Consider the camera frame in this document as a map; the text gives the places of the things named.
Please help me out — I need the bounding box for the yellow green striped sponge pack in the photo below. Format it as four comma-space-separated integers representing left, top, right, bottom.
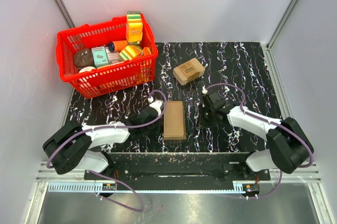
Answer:
119, 45, 142, 61

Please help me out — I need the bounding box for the red plastic shopping basket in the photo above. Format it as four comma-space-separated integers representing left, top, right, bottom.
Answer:
56, 16, 158, 99

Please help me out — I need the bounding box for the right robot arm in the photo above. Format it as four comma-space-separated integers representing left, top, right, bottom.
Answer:
199, 90, 314, 180

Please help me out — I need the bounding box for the kitchen scouring pads pack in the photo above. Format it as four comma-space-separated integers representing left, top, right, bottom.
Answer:
173, 58, 205, 85

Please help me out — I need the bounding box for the pink packaged item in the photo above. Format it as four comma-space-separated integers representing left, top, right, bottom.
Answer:
107, 52, 123, 65

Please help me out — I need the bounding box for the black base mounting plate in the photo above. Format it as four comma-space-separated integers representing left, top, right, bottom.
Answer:
102, 152, 271, 181

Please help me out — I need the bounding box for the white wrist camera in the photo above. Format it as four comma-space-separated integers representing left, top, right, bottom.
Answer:
148, 97, 164, 115
202, 87, 208, 94

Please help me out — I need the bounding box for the orange snack packet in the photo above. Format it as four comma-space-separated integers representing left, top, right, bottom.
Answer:
140, 47, 151, 56

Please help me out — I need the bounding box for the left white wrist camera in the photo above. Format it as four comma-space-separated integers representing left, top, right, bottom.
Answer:
148, 97, 164, 115

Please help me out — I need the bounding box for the orange cylindrical can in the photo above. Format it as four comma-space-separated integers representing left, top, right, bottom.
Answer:
107, 40, 128, 52

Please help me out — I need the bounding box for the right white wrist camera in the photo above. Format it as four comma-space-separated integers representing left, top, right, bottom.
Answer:
202, 87, 208, 94

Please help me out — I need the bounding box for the brown cardboard box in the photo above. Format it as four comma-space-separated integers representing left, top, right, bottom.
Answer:
163, 101, 186, 140

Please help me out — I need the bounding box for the teal small box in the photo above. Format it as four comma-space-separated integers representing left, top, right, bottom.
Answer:
91, 46, 109, 68

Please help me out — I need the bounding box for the brown round bread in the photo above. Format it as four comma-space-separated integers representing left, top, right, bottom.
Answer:
73, 48, 94, 69

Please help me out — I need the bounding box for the white round item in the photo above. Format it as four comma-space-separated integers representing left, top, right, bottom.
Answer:
79, 66, 96, 73

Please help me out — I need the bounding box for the orange yellow juice carton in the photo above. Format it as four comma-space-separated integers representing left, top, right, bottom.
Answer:
126, 11, 143, 45

